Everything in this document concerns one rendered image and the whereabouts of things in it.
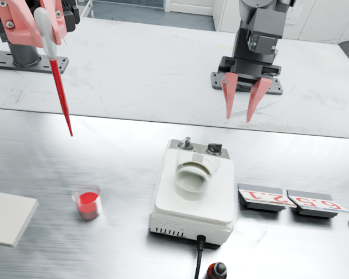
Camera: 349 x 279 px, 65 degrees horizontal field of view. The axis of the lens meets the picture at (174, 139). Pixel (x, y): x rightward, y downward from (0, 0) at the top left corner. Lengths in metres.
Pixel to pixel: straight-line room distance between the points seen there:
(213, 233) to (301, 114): 0.46
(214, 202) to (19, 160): 0.39
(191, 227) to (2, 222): 0.30
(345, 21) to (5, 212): 3.15
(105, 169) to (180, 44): 0.54
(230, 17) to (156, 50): 2.05
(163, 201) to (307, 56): 0.79
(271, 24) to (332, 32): 2.86
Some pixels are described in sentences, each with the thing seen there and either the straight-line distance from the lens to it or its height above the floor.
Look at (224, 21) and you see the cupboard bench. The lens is 2.91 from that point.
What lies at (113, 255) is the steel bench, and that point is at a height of 0.90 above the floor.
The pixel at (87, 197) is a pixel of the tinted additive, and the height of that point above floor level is 0.93.
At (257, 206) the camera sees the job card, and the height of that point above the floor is 0.91.
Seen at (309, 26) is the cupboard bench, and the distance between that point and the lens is 3.17.
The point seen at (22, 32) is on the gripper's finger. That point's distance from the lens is 0.33.
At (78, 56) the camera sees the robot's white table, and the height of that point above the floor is 0.90.
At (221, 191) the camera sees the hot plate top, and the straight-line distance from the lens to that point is 0.45.
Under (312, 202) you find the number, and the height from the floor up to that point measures 0.92.
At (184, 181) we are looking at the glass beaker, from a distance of 0.38.
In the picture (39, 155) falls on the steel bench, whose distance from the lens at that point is 0.61.
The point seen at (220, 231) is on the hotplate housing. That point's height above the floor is 0.96.
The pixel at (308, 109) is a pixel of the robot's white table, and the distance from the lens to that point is 0.83.
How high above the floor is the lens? 1.36
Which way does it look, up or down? 48 degrees down
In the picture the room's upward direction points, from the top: 9 degrees clockwise
